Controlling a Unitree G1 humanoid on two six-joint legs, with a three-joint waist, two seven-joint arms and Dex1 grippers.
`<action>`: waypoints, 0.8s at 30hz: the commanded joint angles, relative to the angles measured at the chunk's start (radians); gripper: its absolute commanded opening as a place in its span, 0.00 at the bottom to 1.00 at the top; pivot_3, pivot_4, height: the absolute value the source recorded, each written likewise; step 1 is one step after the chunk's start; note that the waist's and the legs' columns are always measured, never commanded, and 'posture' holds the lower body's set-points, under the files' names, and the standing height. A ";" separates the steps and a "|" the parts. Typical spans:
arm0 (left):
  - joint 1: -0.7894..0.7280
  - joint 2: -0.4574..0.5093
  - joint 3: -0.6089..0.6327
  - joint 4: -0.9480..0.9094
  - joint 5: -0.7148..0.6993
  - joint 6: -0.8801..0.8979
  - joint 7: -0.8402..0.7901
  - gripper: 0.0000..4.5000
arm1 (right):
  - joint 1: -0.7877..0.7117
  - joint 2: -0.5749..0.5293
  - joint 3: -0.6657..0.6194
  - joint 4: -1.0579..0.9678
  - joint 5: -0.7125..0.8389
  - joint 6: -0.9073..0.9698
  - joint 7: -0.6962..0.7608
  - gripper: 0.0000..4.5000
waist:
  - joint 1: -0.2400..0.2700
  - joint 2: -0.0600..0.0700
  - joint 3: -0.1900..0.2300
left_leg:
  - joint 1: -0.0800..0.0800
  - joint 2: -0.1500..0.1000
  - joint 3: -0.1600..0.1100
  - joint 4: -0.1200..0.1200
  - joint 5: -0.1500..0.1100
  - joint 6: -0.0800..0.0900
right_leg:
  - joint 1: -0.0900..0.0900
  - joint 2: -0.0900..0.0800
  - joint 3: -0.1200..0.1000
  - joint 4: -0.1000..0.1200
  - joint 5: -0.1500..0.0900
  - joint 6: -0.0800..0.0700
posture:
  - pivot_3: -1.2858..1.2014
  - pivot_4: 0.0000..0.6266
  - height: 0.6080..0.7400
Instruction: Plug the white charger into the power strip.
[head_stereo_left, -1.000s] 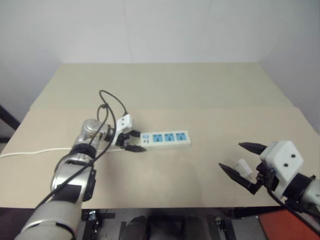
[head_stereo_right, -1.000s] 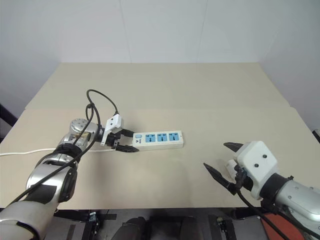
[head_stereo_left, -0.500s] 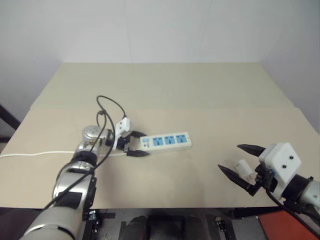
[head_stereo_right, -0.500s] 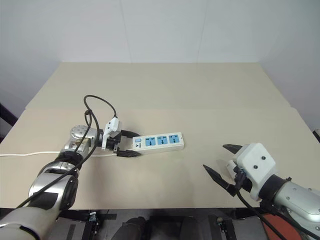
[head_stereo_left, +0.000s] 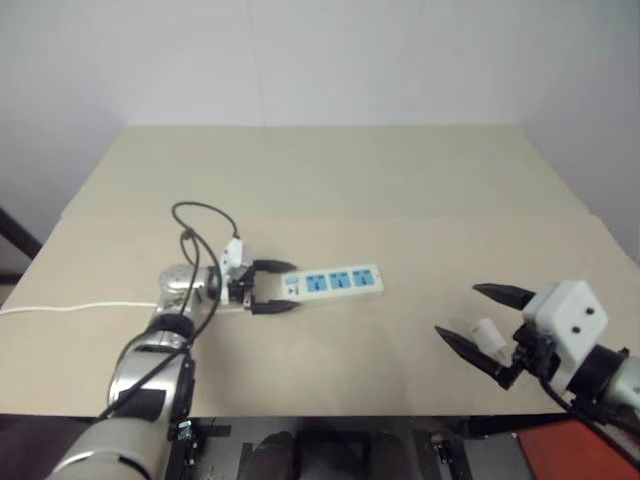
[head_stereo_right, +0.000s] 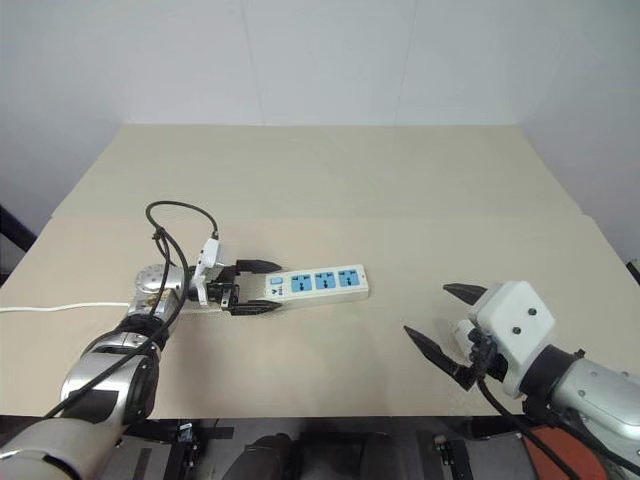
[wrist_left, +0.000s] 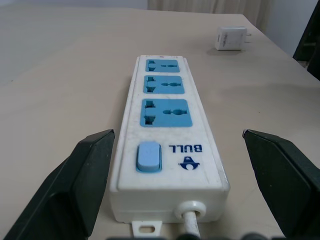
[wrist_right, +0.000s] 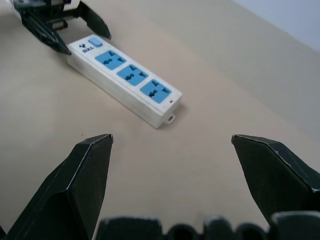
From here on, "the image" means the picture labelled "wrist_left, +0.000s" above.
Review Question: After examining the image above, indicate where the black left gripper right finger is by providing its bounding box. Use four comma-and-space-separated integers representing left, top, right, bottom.
241, 128, 320, 240

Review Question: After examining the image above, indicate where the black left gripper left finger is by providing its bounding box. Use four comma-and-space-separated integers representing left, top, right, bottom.
3, 129, 116, 240

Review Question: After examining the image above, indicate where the white blue power strip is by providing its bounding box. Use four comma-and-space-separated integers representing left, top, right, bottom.
109, 54, 231, 238

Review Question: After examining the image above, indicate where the white charger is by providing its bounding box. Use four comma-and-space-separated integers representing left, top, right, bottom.
214, 26, 252, 52

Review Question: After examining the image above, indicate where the black chair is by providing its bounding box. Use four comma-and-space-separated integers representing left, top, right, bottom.
292, 0, 320, 81

